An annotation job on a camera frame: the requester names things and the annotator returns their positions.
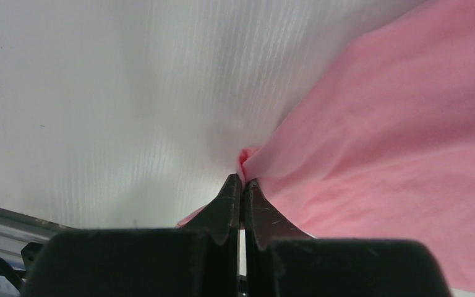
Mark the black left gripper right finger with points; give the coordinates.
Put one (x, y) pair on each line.
(282, 260)

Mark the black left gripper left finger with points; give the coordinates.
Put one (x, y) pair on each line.
(199, 259)

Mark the pink t shirt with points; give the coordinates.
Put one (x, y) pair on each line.
(384, 145)

